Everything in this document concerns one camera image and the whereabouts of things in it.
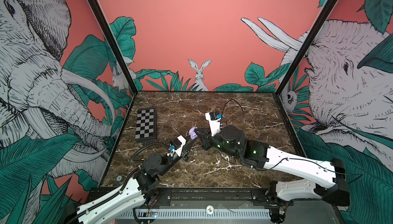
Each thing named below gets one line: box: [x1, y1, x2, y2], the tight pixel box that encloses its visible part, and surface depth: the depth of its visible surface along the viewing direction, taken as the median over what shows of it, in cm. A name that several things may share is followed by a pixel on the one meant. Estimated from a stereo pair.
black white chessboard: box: [134, 107, 157, 143], surface depth 98 cm
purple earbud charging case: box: [188, 126, 199, 140], surface depth 65 cm
